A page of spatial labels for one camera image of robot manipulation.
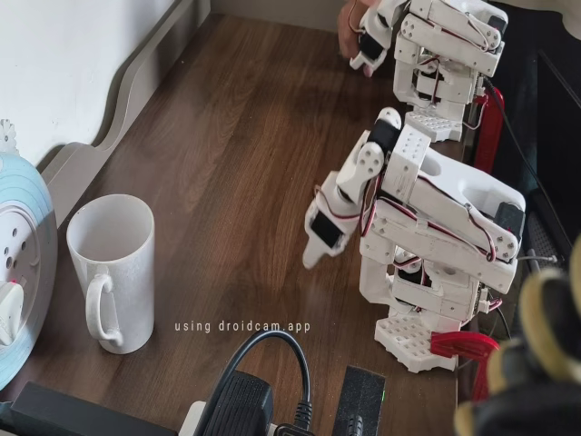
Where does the white ceramic cup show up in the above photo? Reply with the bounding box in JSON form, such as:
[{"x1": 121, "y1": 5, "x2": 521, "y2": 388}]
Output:
[{"x1": 65, "y1": 193, "x2": 156, "y2": 356}]

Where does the person's hand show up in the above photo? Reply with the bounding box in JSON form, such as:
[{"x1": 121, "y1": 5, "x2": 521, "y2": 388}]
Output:
[{"x1": 336, "y1": 0, "x2": 379, "y2": 78}]

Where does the black flat power adapter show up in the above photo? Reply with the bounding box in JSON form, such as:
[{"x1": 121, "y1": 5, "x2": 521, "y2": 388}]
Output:
[{"x1": 332, "y1": 364, "x2": 388, "y2": 436}]

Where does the black power adapter with cable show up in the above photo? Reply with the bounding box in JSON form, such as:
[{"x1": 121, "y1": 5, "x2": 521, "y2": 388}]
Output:
[{"x1": 212, "y1": 330, "x2": 314, "y2": 436}]

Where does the red table clamp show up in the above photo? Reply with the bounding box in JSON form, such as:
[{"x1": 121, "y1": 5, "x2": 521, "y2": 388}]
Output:
[{"x1": 471, "y1": 84, "x2": 506, "y2": 170}]

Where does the blue white cable reel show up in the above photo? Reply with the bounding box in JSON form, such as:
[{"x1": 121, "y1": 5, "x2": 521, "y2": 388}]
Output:
[{"x1": 0, "y1": 118, "x2": 59, "y2": 388}]

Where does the black ribbed power adapter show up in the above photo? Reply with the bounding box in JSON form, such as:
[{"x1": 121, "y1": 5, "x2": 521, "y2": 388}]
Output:
[{"x1": 198, "y1": 370, "x2": 276, "y2": 436}]

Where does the black rectangular box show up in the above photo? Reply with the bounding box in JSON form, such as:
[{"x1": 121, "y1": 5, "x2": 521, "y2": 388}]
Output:
[{"x1": 7, "y1": 381, "x2": 179, "y2": 436}]

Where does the white power strip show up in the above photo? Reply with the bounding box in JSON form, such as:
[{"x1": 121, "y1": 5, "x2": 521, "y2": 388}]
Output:
[{"x1": 178, "y1": 399, "x2": 211, "y2": 436}]

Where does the black yellow glove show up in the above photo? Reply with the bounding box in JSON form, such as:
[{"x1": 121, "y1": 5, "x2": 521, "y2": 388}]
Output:
[{"x1": 453, "y1": 235, "x2": 581, "y2": 436}]

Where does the black furniture frame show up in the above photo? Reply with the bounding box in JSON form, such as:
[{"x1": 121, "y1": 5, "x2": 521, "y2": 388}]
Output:
[{"x1": 521, "y1": 47, "x2": 581, "y2": 258}]

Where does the red clamp handle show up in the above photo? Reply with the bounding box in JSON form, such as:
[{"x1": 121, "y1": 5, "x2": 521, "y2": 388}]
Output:
[{"x1": 429, "y1": 330, "x2": 501, "y2": 403}]

